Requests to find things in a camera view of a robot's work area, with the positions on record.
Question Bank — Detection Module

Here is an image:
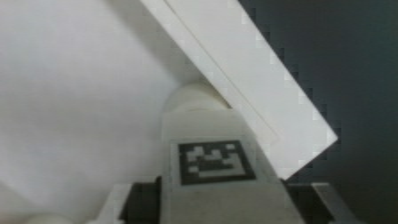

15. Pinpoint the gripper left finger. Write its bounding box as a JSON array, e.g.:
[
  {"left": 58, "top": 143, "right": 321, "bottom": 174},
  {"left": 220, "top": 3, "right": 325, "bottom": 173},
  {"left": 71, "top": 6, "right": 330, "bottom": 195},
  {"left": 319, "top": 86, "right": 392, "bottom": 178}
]
[{"left": 87, "top": 176, "right": 161, "bottom": 224}]

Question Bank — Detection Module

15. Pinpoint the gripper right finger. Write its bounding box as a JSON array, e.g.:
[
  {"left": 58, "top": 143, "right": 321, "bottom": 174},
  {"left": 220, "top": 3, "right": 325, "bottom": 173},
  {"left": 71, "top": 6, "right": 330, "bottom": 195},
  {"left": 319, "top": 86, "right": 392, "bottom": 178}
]
[{"left": 284, "top": 182, "right": 367, "bottom": 224}]

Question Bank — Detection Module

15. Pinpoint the white table leg with tag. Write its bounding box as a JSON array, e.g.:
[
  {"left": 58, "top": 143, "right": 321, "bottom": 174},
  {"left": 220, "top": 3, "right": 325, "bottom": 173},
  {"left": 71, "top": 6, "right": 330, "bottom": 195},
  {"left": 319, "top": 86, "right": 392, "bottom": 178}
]
[{"left": 159, "top": 82, "right": 305, "bottom": 224}]

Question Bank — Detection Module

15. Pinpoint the white square tabletop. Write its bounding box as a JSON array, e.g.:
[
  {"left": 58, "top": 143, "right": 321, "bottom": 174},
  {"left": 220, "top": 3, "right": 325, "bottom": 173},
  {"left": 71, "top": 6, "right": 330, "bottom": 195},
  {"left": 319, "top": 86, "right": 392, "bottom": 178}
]
[{"left": 0, "top": 0, "right": 337, "bottom": 224}]

